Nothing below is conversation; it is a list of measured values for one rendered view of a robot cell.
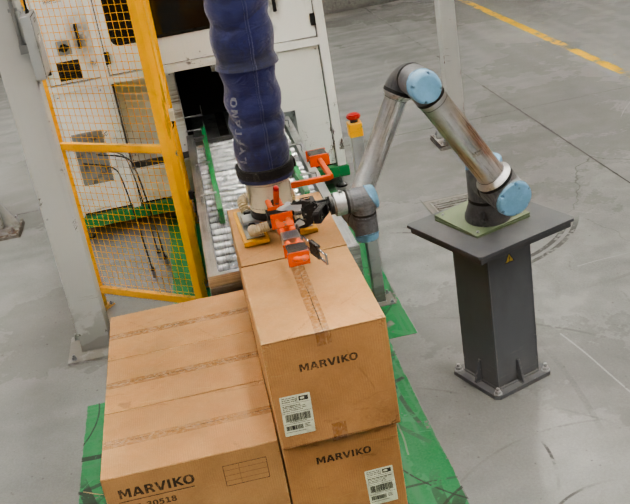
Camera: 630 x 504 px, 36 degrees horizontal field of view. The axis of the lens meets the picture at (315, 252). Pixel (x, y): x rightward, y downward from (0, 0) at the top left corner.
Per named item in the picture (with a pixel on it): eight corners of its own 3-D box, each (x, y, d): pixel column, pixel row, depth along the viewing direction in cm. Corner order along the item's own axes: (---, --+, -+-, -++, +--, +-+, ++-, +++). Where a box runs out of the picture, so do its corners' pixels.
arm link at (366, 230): (372, 229, 376) (369, 201, 370) (383, 241, 366) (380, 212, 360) (350, 236, 374) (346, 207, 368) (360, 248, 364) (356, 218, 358)
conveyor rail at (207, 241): (191, 162, 652) (185, 135, 644) (199, 161, 652) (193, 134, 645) (215, 314, 442) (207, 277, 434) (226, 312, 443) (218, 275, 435)
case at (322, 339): (259, 361, 370) (240, 267, 353) (361, 338, 374) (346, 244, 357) (282, 450, 315) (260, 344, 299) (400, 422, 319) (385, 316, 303)
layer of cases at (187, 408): (131, 393, 441) (110, 317, 425) (344, 346, 450) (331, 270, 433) (128, 574, 332) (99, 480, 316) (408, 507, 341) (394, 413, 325)
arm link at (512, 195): (519, 184, 391) (416, 51, 352) (541, 200, 376) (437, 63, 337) (491, 210, 391) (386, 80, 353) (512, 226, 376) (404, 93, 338)
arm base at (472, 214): (492, 201, 415) (491, 180, 410) (520, 216, 399) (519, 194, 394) (456, 216, 408) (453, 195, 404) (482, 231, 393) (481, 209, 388)
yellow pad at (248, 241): (233, 216, 398) (231, 205, 396) (257, 211, 400) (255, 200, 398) (244, 248, 368) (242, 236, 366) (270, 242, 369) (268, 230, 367)
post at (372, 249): (372, 299, 520) (345, 121, 479) (384, 296, 520) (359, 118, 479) (375, 304, 514) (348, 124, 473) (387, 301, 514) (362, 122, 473)
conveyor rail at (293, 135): (286, 143, 658) (281, 116, 650) (293, 142, 658) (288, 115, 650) (353, 284, 448) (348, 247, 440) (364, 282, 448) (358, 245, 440)
